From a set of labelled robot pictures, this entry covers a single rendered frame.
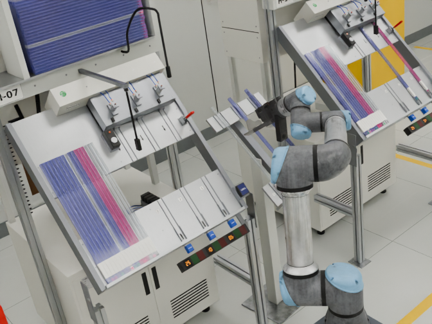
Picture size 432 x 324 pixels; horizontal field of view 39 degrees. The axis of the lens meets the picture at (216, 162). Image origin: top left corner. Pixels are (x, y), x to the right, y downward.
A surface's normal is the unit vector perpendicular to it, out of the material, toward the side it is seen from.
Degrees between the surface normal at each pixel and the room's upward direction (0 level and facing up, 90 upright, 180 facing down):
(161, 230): 48
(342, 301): 92
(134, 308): 90
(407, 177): 0
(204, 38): 90
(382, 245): 0
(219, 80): 90
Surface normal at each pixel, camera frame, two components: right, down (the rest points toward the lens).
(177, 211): 0.38, -0.40
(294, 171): -0.18, 0.27
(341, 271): -0.01, -0.88
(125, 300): 0.63, 0.26
